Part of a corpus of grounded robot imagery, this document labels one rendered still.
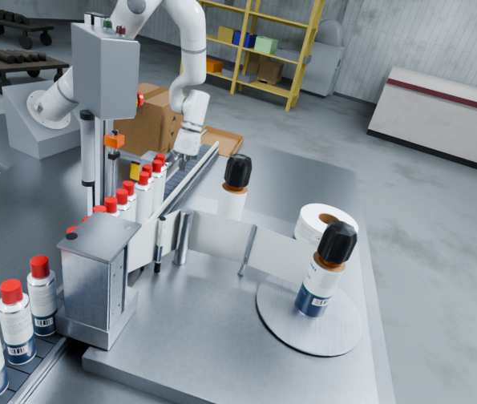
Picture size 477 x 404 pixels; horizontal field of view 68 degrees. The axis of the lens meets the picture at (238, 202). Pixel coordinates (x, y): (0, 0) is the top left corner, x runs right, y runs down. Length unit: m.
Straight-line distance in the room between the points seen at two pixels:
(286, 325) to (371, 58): 8.32
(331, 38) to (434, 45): 2.15
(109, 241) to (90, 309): 0.16
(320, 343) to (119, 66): 0.85
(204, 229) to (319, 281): 0.36
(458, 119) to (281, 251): 5.67
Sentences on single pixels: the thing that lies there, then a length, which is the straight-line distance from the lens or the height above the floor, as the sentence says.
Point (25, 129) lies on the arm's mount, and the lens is 1.78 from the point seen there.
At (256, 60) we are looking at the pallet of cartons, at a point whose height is 0.46.
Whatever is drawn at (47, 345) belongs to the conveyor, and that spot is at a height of 0.88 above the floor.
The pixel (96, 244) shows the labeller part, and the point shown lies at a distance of 0.75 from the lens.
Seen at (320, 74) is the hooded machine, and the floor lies 0.47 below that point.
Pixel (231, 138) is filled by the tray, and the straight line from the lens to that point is 2.27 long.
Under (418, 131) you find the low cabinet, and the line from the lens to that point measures 6.52.
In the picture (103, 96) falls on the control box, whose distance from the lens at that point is 0.93.
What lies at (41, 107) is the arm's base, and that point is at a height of 1.03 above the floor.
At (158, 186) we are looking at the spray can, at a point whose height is 1.00.
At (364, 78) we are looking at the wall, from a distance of 9.09.
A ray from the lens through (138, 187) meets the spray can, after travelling 1.15.
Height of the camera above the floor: 1.62
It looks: 30 degrees down
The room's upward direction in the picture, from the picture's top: 13 degrees clockwise
